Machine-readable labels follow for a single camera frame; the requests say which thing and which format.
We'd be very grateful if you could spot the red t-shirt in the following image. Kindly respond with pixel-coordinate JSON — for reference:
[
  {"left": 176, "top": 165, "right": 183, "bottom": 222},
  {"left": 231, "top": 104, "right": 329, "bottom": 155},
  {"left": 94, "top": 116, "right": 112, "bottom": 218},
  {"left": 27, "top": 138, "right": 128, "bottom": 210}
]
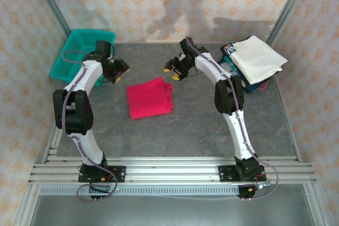
[{"left": 126, "top": 77, "right": 175, "bottom": 120}]

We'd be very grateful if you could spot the teal plastic basket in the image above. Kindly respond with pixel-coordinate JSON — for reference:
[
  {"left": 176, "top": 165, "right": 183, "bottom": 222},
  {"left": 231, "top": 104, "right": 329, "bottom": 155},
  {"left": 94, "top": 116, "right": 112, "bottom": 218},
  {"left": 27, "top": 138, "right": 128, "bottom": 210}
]
[{"left": 49, "top": 29, "right": 117, "bottom": 88}]

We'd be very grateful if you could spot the navy printed folded t-shirt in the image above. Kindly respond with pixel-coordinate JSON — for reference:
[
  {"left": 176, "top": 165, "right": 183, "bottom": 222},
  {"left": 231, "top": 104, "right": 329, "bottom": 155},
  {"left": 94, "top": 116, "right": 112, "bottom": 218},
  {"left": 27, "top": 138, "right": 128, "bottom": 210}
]
[{"left": 217, "top": 42, "right": 282, "bottom": 93}]

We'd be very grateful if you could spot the white folded t-shirt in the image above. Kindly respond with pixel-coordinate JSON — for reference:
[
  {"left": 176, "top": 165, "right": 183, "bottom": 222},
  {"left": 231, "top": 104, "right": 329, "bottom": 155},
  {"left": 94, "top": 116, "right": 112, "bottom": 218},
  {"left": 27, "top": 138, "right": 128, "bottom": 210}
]
[{"left": 228, "top": 35, "right": 289, "bottom": 85}]

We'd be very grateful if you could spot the maroon folded t-shirt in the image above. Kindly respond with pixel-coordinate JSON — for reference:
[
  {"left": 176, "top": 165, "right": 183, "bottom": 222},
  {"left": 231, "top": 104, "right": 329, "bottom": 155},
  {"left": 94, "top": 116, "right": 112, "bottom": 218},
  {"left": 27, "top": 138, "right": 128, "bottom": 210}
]
[{"left": 258, "top": 78, "right": 273, "bottom": 92}]

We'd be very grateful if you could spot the aluminium frame post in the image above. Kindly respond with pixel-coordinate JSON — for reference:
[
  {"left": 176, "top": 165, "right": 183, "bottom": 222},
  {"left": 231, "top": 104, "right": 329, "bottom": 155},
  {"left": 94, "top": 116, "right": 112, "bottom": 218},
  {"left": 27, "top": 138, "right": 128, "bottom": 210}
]
[
  {"left": 28, "top": 0, "right": 73, "bottom": 38},
  {"left": 265, "top": 0, "right": 316, "bottom": 47}
]

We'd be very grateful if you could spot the aluminium mounting rail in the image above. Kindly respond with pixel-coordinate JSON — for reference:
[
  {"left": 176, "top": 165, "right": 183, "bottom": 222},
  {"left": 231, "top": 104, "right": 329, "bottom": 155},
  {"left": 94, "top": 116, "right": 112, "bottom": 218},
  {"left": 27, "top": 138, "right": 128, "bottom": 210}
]
[{"left": 28, "top": 156, "right": 318, "bottom": 185}]

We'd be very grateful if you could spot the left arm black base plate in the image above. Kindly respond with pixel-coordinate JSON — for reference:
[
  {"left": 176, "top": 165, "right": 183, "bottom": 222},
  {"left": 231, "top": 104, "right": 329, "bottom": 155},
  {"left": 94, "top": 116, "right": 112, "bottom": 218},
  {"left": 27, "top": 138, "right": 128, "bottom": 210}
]
[{"left": 78, "top": 166, "right": 126, "bottom": 184}]

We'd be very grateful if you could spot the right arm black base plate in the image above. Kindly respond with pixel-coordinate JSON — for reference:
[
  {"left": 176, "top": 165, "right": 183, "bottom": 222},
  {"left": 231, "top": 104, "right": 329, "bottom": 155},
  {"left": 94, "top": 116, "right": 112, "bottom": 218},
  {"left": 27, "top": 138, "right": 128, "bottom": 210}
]
[{"left": 218, "top": 165, "right": 265, "bottom": 183}]

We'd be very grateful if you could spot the slotted grey cable duct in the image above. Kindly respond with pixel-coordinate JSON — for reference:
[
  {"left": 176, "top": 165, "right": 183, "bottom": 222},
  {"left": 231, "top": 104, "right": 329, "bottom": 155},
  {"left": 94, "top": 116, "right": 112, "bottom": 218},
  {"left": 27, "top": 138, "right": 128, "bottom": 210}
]
[{"left": 39, "top": 185, "right": 240, "bottom": 196}]

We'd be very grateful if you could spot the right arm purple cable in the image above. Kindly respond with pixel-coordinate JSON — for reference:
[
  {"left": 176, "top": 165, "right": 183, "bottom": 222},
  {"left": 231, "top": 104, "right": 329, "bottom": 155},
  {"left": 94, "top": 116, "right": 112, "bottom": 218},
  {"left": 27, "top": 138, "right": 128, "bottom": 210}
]
[{"left": 185, "top": 36, "right": 280, "bottom": 202}]

